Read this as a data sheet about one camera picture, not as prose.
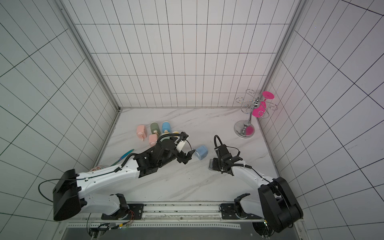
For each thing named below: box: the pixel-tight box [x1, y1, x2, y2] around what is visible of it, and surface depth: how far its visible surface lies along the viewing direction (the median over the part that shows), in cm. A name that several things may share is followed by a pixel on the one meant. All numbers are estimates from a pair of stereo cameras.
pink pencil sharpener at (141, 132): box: [136, 125, 148, 142], surface depth 100 cm
